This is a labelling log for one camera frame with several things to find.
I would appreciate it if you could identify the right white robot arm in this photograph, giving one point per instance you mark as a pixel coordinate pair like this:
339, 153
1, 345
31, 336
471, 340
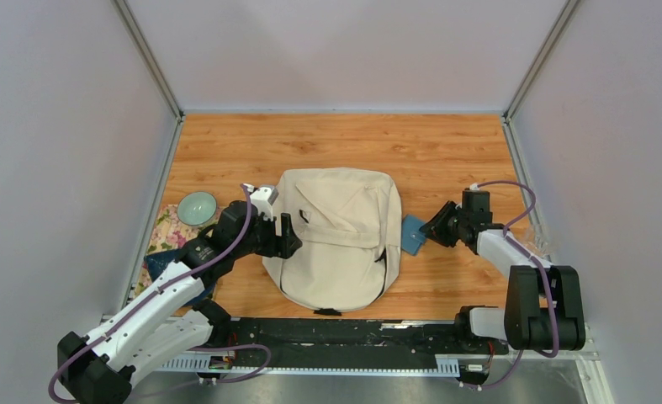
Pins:
543, 310

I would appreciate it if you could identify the clear plastic cup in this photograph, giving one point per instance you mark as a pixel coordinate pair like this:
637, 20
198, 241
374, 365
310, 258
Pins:
537, 242

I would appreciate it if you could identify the light green ceramic bowl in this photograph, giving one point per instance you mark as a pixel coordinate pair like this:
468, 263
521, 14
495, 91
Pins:
197, 209

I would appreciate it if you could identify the aluminium frame rail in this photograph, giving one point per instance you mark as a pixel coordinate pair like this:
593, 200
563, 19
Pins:
256, 357

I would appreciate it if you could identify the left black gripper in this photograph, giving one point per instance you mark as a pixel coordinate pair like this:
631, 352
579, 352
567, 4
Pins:
283, 246

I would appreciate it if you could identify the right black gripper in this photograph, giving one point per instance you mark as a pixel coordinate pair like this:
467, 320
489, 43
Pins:
434, 229

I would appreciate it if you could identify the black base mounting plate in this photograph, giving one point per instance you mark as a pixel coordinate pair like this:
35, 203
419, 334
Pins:
357, 344

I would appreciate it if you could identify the blue leather wallet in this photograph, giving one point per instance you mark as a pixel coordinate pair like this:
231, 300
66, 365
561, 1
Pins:
412, 238

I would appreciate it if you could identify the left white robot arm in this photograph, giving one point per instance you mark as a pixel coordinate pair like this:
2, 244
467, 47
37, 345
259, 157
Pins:
105, 364

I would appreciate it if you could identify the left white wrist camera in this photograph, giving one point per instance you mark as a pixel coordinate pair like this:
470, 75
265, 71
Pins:
262, 198

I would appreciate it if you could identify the beige canvas backpack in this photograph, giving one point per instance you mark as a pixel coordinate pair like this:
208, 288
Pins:
349, 222

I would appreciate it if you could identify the dark blue leaf plate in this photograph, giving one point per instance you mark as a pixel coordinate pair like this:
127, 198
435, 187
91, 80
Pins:
155, 263

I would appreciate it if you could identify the floral rectangular tray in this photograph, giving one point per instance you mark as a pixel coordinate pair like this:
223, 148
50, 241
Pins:
168, 233

